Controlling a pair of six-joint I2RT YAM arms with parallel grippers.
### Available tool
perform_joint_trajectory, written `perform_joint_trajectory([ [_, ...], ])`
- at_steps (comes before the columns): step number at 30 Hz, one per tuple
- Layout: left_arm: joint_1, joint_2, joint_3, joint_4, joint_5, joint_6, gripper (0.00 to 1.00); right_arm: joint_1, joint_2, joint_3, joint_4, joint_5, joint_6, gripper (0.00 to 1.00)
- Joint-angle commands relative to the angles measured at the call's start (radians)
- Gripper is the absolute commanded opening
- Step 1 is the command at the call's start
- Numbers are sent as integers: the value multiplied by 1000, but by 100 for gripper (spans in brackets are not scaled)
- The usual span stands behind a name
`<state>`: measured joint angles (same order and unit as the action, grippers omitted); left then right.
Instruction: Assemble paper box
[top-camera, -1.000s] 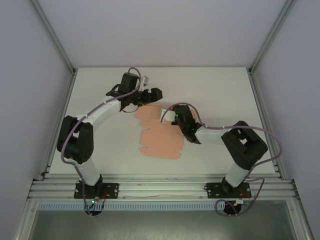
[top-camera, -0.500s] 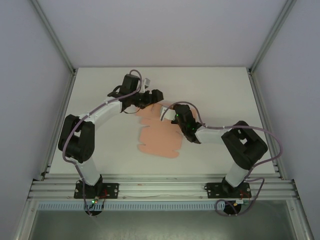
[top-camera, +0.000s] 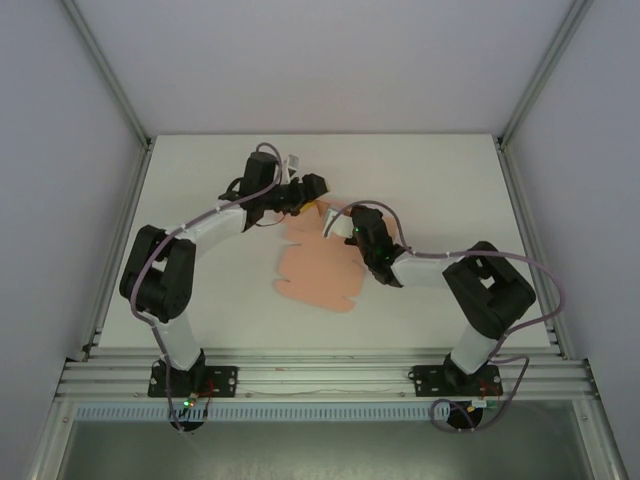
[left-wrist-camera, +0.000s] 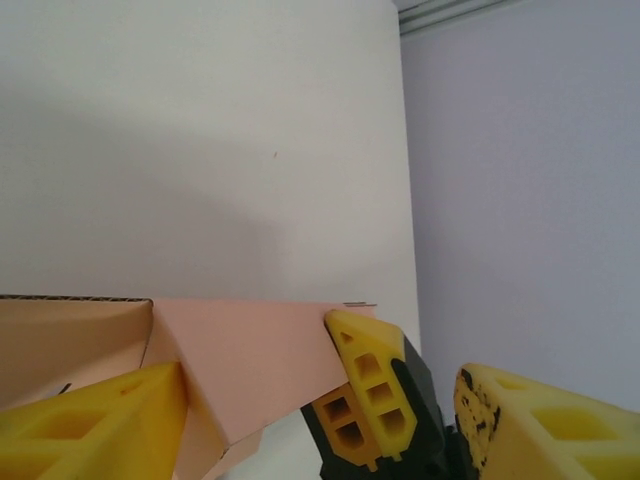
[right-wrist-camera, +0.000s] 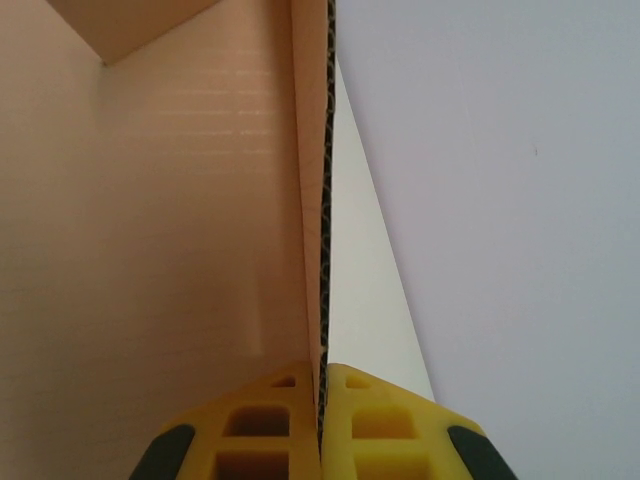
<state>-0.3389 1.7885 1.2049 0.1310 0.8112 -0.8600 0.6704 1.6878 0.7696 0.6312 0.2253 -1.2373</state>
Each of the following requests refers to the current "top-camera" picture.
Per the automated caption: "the aluminium table side rail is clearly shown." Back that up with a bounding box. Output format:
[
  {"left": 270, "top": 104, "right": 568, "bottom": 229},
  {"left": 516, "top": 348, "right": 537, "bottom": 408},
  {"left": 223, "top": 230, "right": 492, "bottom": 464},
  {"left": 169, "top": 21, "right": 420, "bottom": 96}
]
[
  {"left": 79, "top": 139, "right": 155, "bottom": 362},
  {"left": 494, "top": 137, "right": 574, "bottom": 361}
]

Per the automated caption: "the peach pink cloth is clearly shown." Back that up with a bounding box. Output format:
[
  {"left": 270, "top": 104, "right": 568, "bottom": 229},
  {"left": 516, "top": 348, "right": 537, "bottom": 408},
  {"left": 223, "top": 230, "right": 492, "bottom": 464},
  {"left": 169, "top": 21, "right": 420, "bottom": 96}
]
[{"left": 272, "top": 197, "right": 369, "bottom": 315}]

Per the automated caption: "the aluminium frame post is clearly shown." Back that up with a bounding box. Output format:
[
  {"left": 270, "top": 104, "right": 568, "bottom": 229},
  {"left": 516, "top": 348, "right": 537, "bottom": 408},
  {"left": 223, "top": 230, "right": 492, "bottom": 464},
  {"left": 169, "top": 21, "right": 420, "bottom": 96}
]
[
  {"left": 497, "top": 0, "right": 596, "bottom": 146},
  {"left": 62, "top": 0, "right": 152, "bottom": 146}
]

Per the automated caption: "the aluminium mounting rail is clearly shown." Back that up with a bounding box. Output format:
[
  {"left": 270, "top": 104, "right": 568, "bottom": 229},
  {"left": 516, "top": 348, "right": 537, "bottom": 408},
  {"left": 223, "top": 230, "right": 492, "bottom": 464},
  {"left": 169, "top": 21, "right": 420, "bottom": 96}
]
[{"left": 57, "top": 347, "right": 599, "bottom": 401}]

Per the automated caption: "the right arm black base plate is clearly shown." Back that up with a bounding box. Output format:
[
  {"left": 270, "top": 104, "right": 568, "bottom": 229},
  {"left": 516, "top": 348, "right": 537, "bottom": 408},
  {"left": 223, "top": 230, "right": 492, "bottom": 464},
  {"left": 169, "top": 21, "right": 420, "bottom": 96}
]
[{"left": 408, "top": 363, "right": 502, "bottom": 399}]

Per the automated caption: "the grey metal sheet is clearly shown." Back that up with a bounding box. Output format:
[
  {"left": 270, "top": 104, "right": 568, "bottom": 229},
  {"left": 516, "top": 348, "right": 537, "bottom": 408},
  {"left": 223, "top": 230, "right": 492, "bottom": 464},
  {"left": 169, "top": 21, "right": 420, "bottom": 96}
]
[{"left": 29, "top": 399, "right": 631, "bottom": 480}]

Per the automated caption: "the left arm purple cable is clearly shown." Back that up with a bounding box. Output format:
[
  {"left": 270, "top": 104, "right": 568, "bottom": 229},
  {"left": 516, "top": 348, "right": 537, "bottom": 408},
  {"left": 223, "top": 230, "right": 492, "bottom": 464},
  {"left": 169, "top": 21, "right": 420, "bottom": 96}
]
[{"left": 127, "top": 142, "right": 284, "bottom": 434}]

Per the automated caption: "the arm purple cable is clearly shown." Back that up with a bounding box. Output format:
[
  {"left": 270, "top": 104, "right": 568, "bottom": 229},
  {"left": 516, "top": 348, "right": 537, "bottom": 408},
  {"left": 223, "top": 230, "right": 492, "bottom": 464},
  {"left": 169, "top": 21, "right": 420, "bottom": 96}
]
[
  {"left": 127, "top": 142, "right": 284, "bottom": 434},
  {"left": 327, "top": 201, "right": 569, "bottom": 434}
]

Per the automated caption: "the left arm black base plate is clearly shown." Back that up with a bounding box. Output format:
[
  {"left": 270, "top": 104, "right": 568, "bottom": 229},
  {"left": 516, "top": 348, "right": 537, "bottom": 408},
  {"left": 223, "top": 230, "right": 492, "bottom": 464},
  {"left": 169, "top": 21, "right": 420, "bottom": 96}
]
[{"left": 147, "top": 363, "right": 239, "bottom": 399}]

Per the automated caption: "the slotted white cable duct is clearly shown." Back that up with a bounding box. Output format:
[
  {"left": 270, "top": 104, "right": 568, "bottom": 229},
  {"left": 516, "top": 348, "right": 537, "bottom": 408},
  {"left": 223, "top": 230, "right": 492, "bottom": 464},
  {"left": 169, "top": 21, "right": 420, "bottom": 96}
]
[{"left": 73, "top": 403, "right": 501, "bottom": 422}]

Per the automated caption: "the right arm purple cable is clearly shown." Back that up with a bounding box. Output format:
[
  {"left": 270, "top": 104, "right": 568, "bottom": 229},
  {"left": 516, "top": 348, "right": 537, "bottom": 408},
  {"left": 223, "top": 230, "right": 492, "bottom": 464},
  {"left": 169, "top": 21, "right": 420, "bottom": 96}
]
[{"left": 327, "top": 201, "right": 569, "bottom": 434}]

